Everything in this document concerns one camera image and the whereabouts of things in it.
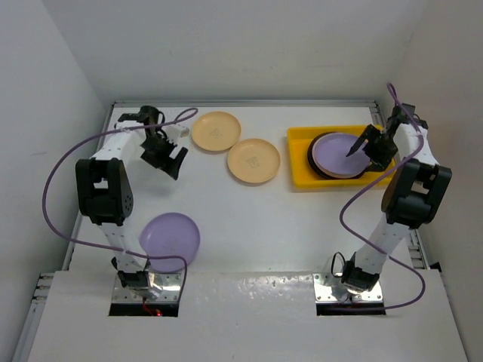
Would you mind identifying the far orange plate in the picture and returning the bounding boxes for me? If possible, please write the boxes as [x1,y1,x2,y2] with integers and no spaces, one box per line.
[191,111,242,152]

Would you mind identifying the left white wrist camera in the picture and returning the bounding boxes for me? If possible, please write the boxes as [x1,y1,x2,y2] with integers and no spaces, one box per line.
[164,124,189,143]

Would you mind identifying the steel rimmed plate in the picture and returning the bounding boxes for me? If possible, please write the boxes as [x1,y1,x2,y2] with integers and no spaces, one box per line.
[306,132,369,180]

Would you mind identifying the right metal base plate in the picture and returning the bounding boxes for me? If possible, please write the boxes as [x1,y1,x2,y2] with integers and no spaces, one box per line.
[312,272,383,306]

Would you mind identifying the orange plate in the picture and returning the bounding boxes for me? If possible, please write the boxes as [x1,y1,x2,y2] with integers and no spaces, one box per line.
[227,138,281,184]
[191,111,242,152]

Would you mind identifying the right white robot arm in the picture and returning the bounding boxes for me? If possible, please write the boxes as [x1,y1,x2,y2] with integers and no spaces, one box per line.
[340,103,452,292]

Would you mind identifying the aluminium frame rail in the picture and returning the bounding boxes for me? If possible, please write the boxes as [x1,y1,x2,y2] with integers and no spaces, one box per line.
[29,101,430,361]

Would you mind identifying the metal base plate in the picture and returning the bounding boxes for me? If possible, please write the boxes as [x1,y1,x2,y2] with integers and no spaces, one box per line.
[312,272,383,306]
[111,271,182,304]

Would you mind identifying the purple plate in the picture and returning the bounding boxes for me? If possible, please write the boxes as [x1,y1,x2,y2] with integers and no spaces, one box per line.
[139,213,201,265]
[313,133,371,175]

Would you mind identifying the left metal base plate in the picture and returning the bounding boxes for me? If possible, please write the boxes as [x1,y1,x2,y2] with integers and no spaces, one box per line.
[111,271,182,304]

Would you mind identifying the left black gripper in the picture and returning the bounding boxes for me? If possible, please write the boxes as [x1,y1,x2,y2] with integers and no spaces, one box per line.
[140,133,186,179]

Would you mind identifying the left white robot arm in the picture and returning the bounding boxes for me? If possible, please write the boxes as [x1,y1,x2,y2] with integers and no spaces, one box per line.
[75,106,188,300]

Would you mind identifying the yellow plastic bin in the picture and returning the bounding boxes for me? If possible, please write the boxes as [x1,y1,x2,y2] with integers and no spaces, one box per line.
[287,125,383,190]

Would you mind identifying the near orange plate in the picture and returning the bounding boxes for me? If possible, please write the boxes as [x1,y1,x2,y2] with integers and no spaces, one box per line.
[227,138,281,184]

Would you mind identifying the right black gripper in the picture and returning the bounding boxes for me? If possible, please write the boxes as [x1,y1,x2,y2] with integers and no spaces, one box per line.
[349,124,398,173]

